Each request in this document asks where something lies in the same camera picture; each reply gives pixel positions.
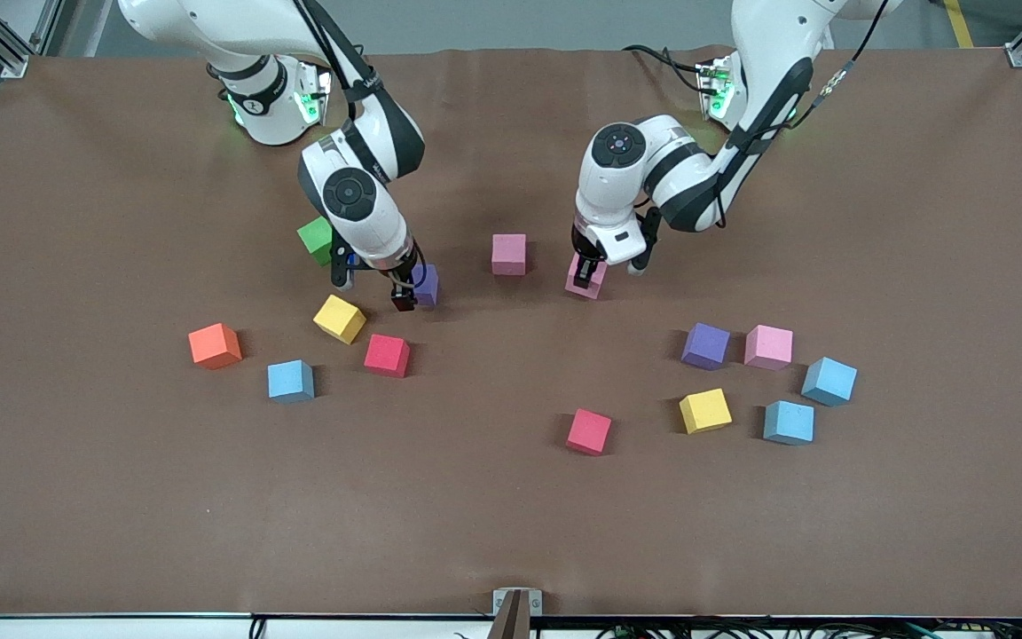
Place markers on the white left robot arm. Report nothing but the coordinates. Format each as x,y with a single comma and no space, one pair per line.
600,204

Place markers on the table cover mat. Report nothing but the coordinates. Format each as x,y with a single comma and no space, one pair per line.
511,532

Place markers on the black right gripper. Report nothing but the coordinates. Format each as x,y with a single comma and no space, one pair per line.
403,274

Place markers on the light pink foam block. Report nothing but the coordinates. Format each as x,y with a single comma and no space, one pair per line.
768,347
600,282
508,254

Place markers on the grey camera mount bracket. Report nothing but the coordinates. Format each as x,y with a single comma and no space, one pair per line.
517,612

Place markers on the yellow foam block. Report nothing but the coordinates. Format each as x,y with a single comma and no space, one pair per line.
704,411
339,319

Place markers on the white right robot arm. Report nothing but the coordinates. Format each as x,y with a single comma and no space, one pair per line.
378,226

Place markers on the purple foam block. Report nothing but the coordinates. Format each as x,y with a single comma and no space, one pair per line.
428,284
705,346

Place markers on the blue foam block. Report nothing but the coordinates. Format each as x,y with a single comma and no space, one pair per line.
829,382
290,381
788,422

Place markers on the red foam block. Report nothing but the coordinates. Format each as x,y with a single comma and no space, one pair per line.
386,355
588,432

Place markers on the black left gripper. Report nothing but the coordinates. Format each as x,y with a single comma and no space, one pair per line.
584,248

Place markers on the orange foam block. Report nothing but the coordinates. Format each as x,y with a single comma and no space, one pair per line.
215,345

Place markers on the green foam block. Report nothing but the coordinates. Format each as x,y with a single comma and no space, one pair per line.
314,240

